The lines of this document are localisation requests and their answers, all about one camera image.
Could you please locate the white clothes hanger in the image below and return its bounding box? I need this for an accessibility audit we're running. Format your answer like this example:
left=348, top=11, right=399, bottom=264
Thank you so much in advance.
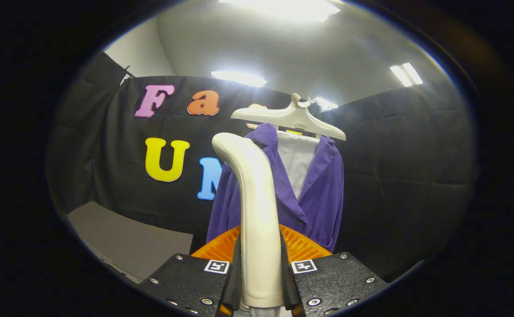
left=230, top=92, right=347, bottom=141

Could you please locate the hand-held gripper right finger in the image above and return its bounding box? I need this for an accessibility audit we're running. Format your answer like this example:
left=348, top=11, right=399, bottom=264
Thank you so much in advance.
left=280, top=225, right=389, bottom=317

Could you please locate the white garment steamer head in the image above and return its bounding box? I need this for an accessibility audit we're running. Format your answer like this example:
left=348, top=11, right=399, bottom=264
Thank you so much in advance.
left=212, top=132, right=285, bottom=309

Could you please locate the white shirt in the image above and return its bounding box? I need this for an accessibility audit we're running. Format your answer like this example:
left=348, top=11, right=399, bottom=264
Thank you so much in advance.
left=277, top=131, right=320, bottom=201

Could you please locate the large ceiling light panel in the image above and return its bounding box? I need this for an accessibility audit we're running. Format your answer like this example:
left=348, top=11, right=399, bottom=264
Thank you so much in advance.
left=218, top=0, right=342, bottom=23

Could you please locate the purple jacket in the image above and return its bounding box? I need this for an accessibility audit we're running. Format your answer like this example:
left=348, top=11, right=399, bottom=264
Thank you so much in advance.
left=206, top=123, right=344, bottom=254

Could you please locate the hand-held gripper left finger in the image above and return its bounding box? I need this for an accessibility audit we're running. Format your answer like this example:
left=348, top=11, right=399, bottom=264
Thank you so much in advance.
left=138, top=225, right=243, bottom=317

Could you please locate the black backdrop cloth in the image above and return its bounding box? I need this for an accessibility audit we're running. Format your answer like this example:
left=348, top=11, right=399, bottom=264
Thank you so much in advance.
left=45, top=51, right=477, bottom=282

